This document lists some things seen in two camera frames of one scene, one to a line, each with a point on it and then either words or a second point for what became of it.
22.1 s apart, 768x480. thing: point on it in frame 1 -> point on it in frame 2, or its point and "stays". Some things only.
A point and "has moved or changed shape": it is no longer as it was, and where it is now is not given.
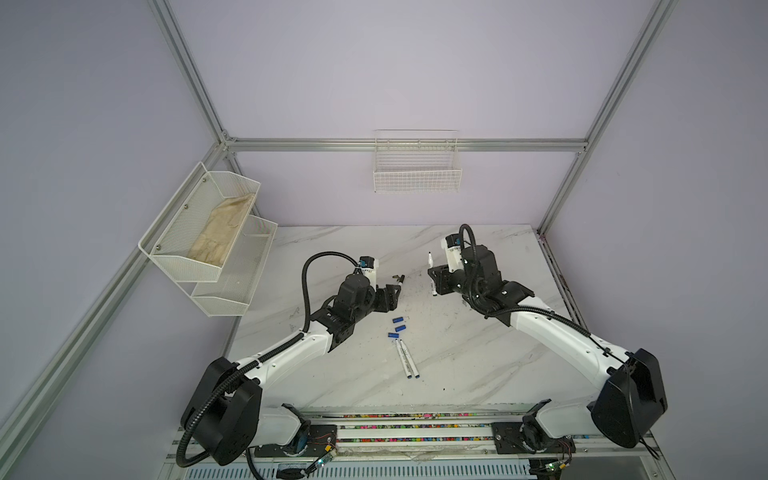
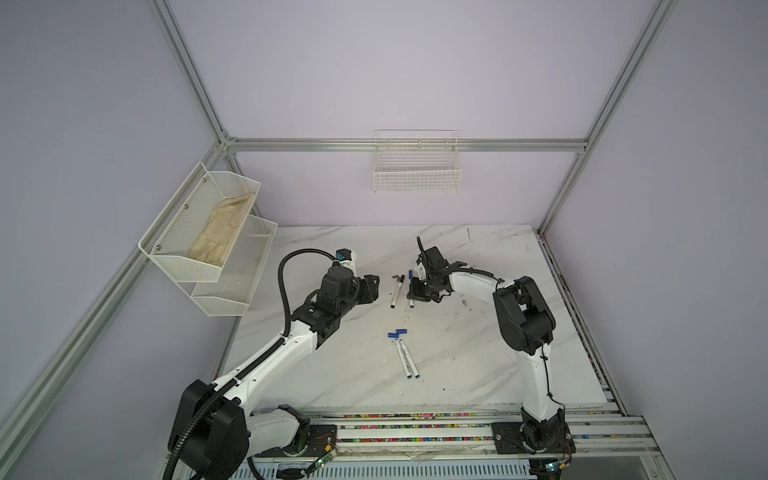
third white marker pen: [415, 372] stays
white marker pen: [431, 265] has moved or changed shape
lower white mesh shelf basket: [230, 294] stays
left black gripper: [386, 298] -> [368, 289]
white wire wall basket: [416, 161] stays
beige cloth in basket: [219, 232] stays
